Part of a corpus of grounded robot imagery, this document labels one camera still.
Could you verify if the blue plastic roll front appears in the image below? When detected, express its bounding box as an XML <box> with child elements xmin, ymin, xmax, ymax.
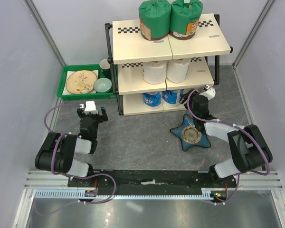
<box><xmin>162</xmin><ymin>89</ymin><xmax>184</xmax><ymax>108</ymax></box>

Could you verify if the blue plastic roll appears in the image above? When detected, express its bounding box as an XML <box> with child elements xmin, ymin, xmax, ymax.
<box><xmin>162</xmin><ymin>89</ymin><xmax>184</xmax><ymax>108</ymax></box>
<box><xmin>142</xmin><ymin>92</ymin><xmax>162</xmax><ymax>110</ymax></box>

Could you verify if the white roll front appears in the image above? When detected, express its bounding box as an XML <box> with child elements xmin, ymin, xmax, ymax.
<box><xmin>167</xmin><ymin>58</ymin><xmax>190</xmax><ymax>83</ymax></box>

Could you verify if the white roll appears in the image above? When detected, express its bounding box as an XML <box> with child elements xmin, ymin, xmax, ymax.
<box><xmin>142</xmin><ymin>61</ymin><xmax>167</xmax><ymax>84</ymax></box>
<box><xmin>167</xmin><ymin>58</ymin><xmax>190</xmax><ymax>83</ymax></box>

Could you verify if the blue plastic roll back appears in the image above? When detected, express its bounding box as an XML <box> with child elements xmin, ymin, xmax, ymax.
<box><xmin>142</xmin><ymin>92</ymin><xmax>162</xmax><ymax>110</ymax></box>

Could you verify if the white roll back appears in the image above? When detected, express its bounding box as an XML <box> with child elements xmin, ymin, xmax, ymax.
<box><xmin>142</xmin><ymin>61</ymin><xmax>167</xmax><ymax>84</ymax></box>

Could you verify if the green roll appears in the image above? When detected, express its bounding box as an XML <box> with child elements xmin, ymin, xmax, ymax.
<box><xmin>169</xmin><ymin>0</ymin><xmax>203</xmax><ymax>40</ymax></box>
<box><xmin>139</xmin><ymin>0</ymin><xmax>171</xmax><ymax>40</ymax></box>

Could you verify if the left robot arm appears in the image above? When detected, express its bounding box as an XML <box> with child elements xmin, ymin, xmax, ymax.
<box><xmin>35</xmin><ymin>104</ymin><xmax>108</xmax><ymax>187</ymax></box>

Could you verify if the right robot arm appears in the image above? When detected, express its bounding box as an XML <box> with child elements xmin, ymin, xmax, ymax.
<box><xmin>171</xmin><ymin>90</ymin><xmax>273</xmax><ymax>187</ymax></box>

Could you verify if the green plastic tray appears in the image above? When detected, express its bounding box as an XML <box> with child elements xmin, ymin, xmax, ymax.
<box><xmin>57</xmin><ymin>64</ymin><xmax>116</xmax><ymax>100</ymax></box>

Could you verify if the blue starfish shaped dish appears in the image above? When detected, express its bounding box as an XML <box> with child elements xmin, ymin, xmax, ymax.
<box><xmin>170</xmin><ymin>114</ymin><xmax>211</xmax><ymax>152</ymax></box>

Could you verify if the light teal patterned bowl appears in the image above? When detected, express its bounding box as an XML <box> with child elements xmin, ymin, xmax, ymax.
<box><xmin>94</xmin><ymin>78</ymin><xmax>112</xmax><ymax>93</ymax></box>

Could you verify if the oval bird pattern plate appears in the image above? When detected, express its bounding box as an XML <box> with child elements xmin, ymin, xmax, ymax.
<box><xmin>66</xmin><ymin>70</ymin><xmax>98</xmax><ymax>94</ymax></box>

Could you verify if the dark green mug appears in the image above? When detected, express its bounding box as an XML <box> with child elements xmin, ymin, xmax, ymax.
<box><xmin>99</xmin><ymin>59</ymin><xmax>112</xmax><ymax>79</ymax></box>

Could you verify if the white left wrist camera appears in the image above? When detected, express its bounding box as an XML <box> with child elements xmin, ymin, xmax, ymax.
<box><xmin>79</xmin><ymin>101</ymin><xmax>98</xmax><ymax>115</ymax></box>

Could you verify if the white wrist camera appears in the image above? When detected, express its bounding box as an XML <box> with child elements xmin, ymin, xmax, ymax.
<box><xmin>79</xmin><ymin>101</ymin><xmax>98</xmax><ymax>115</ymax></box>
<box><xmin>201</xmin><ymin>85</ymin><xmax>216</xmax><ymax>100</ymax></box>

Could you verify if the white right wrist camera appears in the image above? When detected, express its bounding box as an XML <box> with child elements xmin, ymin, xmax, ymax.
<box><xmin>201</xmin><ymin>85</ymin><xmax>216</xmax><ymax>100</ymax></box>

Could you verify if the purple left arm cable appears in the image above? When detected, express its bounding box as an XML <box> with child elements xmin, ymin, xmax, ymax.
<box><xmin>34</xmin><ymin>103</ymin><xmax>117</xmax><ymax>216</ymax></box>

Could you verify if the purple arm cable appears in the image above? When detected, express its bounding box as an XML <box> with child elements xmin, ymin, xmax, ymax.
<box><xmin>187</xmin><ymin>85</ymin><xmax>272</xmax><ymax>206</ymax></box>
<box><xmin>34</xmin><ymin>103</ymin><xmax>117</xmax><ymax>216</ymax></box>

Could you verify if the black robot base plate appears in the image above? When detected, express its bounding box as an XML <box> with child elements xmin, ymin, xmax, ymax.
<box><xmin>67</xmin><ymin>169</ymin><xmax>238</xmax><ymax>197</ymax></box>

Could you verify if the black frame beige shelf rack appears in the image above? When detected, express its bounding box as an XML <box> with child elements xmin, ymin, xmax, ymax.
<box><xmin>105</xmin><ymin>13</ymin><xmax>233</xmax><ymax>116</ymax></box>

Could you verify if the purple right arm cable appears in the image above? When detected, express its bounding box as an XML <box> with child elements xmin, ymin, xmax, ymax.
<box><xmin>187</xmin><ymin>85</ymin><xmax>272</xmax><ymax>206</ymax></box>

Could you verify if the right aluminium frame post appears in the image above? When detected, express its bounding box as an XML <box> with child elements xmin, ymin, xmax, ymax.
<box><xmin>232</xmin><ymin>0</ymin><xmax>276</xmax><ymax>68</ymax></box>

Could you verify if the aluminium frame post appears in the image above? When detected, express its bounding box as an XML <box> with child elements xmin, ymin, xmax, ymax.
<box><xmin>232</xmin><ymin>0</ymin><xmax>276</xmax><ymax>68</ymax></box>
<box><xmin>24</xmin><ymin>0</ymin><xmax>66</xmax><ymax>67</ymax></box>

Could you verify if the left aluminium frame post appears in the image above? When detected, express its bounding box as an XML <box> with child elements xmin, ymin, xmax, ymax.
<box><xmin>24</xmin><ymin>0</ymin><xmax>66</xmax><ymax>67</ymax></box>

